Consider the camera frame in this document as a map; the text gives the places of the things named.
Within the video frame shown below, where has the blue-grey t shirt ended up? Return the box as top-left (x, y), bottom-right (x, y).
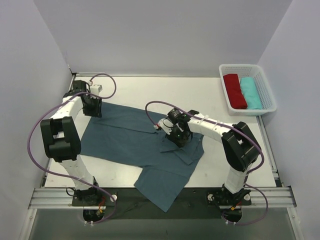
top-left (81, 102), bottom-right (204, 212)

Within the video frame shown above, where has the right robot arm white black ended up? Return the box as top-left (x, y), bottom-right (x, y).
top-left (157, 108), bottom-right (261, 204)

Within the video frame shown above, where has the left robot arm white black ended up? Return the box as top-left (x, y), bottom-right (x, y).
top-left (40, 80), bottom-right (102, 206)

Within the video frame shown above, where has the red rolled t shirt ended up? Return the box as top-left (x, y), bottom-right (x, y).
top-left (223, 73), bottom-right (248, 110)

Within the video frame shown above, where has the white plastic basket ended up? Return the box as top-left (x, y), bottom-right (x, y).
top-left (218, 64), bottom-right (277, 116)

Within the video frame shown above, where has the teal rolled t shirt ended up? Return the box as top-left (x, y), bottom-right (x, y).
top-left (240, 77), bottom-right (263, 110)

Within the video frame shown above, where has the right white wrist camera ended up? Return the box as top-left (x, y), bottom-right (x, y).
top-left (153, 118), bottom-right (174, 134)

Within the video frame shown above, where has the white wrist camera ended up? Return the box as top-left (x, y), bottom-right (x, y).
top-left (153, 118), bottom-right (174, 134)
top-left (88, 83), bottom-right (103, 96)

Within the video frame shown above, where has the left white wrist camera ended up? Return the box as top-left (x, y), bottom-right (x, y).
top-left (88, 83), bottom-right (103, 96)

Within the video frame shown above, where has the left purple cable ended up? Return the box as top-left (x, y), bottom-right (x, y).
top-left (26, 72), bottom-right (118, 223)

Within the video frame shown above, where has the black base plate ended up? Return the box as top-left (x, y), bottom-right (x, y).
top-left (70, 187), bottom-right (244, 225)

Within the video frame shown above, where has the aluminium rail frame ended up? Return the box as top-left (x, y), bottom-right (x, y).
top-left (30, 76), bottom-right (296, 209)

